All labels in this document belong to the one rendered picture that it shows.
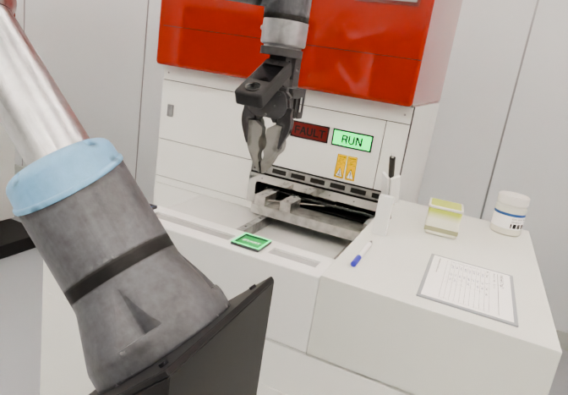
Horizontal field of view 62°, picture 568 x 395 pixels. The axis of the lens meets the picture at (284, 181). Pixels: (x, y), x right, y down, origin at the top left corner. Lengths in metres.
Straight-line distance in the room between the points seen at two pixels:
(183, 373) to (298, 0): 0.58
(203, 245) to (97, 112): 3.12
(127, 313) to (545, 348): 0.56
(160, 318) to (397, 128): 1.00
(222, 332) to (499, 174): 2.49
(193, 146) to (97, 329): 1.16
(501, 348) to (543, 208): 2.14
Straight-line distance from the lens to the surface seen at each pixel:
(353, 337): 0.81
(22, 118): 0.69
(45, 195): 0.49
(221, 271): 0.86
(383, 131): 1.34
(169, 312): 0.46
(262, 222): 1.34
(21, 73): 0.71
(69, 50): 4.11
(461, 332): 0.77
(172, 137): 1.64
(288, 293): 0.81
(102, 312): 0.48
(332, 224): 1.30
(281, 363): 0.88
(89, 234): 0.48
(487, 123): 2.80
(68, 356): 1.20
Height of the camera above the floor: 1.29
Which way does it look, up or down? 14 degrees down
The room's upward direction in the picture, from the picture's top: 9 degrees clockwise
